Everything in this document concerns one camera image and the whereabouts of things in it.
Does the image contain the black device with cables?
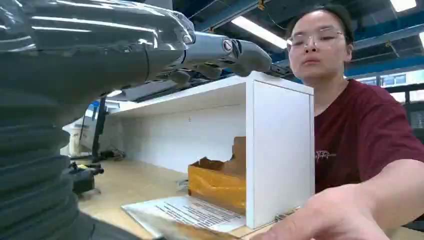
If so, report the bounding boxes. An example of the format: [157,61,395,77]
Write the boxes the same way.
[67,161,106,197]

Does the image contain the person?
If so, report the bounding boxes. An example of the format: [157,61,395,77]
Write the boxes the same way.
[253,3,424,240]

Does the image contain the printed sheet in clear sleeve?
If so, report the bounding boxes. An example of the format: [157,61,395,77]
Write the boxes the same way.
[120,195,248,240]

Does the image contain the person's right hand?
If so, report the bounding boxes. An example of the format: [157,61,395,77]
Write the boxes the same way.
[253,183,393,240]

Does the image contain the white desk shelf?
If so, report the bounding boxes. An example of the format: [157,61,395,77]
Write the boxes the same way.
[105,70,316,230]

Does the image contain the clear-framed glasses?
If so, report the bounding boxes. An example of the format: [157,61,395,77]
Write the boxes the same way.
[286,28,347,51]

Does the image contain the black upright stand pole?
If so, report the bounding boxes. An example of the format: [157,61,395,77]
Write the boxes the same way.
[90,97,108,164]

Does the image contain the long ceiling light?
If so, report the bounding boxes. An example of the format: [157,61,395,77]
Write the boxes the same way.
[230,15,289,50]

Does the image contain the square ceiling light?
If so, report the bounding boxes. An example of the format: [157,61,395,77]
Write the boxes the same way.
[389,0,418,13]

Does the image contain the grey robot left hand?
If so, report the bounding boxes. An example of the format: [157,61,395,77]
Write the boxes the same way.
[0,0,273,124]

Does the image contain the cardboard box with orange tape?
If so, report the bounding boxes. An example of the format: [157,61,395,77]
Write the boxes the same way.
[187,136,247,216]

